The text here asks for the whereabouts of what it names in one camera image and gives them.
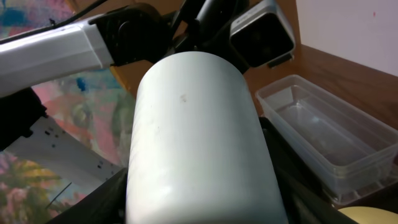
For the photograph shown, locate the clear plastic bin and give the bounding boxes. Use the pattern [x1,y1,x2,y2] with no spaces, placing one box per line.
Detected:
[256,75,397,205]

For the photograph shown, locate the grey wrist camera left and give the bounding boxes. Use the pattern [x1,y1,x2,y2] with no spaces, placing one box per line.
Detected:
[229,0,295,68]

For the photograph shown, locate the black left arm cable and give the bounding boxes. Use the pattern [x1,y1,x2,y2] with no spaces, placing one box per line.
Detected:
[0,0,108,43]

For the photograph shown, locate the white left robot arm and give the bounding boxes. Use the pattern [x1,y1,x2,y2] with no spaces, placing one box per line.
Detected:
[1,1,295,223]

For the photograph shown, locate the yellow plate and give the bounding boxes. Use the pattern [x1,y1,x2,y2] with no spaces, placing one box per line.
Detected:
[338,207,398,224]

